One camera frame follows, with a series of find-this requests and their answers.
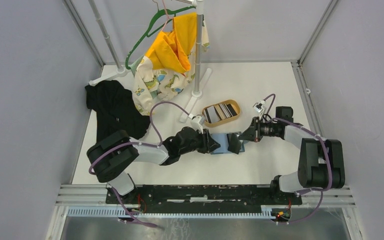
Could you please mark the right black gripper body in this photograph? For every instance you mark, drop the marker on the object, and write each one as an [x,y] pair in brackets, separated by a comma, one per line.
[263,129]

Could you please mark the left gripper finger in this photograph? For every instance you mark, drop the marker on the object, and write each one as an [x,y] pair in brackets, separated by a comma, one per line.
[213,141]
[206,149]

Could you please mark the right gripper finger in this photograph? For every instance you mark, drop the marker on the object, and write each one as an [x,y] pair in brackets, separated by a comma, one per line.
[250,132]
[251,138]

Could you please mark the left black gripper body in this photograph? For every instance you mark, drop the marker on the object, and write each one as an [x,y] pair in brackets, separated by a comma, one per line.
[202,139]

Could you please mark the blue card holder wallet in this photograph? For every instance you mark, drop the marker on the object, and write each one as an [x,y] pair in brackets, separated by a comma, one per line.
[224,145]

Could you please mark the dark credit card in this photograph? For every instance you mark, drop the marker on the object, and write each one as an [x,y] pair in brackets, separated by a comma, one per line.
[234,144]

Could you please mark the oval wooden card tray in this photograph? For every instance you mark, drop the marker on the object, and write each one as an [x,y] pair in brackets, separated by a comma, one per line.
[229,109]

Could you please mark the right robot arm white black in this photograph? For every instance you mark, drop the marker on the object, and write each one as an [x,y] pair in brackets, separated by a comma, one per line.
[321,160]

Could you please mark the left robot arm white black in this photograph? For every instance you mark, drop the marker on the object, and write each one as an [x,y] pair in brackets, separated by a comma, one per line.
[110,157]

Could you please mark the yellow dinosaur print jacket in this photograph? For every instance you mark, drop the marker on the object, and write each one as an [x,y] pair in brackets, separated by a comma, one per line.
[168,66]

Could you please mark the black garment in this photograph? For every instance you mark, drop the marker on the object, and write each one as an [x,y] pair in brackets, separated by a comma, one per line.
[115,110]

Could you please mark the white metal clothes rack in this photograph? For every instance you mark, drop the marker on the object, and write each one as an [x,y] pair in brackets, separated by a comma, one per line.
[202,44]

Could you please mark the green clothes hanger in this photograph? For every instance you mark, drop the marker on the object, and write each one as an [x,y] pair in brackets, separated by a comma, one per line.
[149,31]

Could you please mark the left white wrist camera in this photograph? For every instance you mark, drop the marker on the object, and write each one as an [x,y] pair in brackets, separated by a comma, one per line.
[197,122]

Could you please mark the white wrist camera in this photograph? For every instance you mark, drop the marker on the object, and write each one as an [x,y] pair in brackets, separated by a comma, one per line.
[197,122]
[260,108]

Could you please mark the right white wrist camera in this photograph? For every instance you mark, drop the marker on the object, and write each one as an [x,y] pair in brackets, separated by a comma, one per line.
[260,108]

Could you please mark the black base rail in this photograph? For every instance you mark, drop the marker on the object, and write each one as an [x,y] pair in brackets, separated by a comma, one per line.
[207,199]

